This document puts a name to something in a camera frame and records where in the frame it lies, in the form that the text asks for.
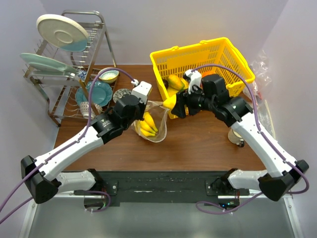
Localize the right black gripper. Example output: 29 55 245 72
171 83 215 119

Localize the yellow lemon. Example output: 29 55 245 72
162 94 177 110

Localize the clear zip top bag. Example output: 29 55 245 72
132 101 168 143

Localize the yellow banana bunch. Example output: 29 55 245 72
140 112 159 137

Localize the yellow plastic shopping basket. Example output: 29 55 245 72
150 37 256 120

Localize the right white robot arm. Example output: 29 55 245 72
163 74 309 201

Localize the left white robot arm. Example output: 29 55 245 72
21 94 148 204

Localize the crumpled clear plastic bag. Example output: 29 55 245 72
249 50 273 105

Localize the black floral patterned bowl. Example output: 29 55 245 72
112 88 131 103

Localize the mango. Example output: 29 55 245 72
167 74 188 91

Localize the dark avocado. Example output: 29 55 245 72
162 79 170 89

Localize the teal scalloped plate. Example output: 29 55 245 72
75 81 112 107

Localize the teal rimmed yellow bowl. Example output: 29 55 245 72
98 67 119 84

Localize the orange fruit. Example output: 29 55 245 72
202 70 214 77

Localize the blue patterned cup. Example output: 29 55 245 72
79 102 102 119

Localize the white paper cup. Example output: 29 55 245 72
227 129 245 148

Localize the small blue white bowl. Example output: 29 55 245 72
77 69 87 81

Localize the steel dish rack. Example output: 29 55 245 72
20 10 116 127

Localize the white and teal plate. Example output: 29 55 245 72
36 14 90 52

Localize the pale green plate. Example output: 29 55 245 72
20 53 77 74

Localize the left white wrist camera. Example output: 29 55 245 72
131 81 153 104

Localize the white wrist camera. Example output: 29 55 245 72
131 81 153 104
183 69 202 94

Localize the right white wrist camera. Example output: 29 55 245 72
183 69 202 94

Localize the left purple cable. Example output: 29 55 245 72
0 67 139 224

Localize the purple cable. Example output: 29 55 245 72
192 64 310 214
0 67 139 224

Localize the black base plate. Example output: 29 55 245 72
89 171 250 206

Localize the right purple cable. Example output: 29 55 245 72
192 64 310 214

